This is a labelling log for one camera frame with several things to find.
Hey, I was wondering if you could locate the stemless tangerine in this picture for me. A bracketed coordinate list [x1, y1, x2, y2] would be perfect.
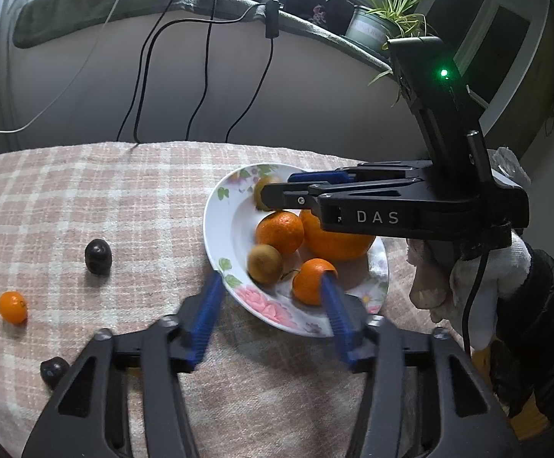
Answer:
[256, 210, 305, 255]

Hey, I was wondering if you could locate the potted spider plant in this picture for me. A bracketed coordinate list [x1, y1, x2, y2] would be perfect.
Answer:
[327, 0, 438, 106]

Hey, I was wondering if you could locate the floral white plate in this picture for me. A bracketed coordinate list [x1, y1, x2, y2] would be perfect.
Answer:
[203, 163, 391, 339]

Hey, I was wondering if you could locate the person's right hand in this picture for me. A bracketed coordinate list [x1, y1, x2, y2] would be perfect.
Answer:
[407, 237, 532, 350]

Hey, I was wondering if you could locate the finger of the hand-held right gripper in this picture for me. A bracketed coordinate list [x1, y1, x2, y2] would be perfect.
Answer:
[287, 161, 438, 187]
[260, 176, 433, 213]

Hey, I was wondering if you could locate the black cable with inline switch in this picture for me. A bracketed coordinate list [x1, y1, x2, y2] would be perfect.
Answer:
[225, 1, 281, 143]

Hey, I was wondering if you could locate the dark plum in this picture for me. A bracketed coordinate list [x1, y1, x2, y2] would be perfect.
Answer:
[39, 357, 71, 391]
[85, 239, 114, 276]

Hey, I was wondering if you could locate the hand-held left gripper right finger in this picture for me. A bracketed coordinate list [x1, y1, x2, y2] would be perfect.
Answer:
[319, 272, 524, 458]

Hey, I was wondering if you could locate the large orange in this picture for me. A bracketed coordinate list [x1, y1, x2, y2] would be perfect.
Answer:
[300, 209, 376, 263]

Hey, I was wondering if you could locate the small brown kiwi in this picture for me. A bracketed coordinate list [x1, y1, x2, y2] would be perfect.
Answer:
[253, 175, 283, 211]

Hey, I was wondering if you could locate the tangerine with stem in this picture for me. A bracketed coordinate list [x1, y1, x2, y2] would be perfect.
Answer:
[281, 258, 339, 306]

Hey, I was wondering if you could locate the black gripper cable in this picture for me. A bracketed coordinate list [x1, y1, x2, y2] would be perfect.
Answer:
[462, 248, 491, 364]

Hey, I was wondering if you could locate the small orange kumquat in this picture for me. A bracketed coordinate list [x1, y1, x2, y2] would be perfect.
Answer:
[0, 291, 29, 326]

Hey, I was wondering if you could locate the long white cable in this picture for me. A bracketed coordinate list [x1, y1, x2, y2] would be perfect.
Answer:
[0, 0, 121, 135]

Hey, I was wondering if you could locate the large greenish kiwi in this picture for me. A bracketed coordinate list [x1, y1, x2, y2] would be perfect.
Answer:
[247, 243, 285, 284]

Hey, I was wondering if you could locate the checked pink tablecloth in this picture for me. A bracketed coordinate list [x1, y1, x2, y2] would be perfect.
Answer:
[0, 140, 454, 458]

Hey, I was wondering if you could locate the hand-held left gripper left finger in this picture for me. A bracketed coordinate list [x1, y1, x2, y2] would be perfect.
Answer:
[21, 272, 226, 458]

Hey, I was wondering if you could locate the person's right forearm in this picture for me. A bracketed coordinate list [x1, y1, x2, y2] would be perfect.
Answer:
[489, 247, 554, 426]

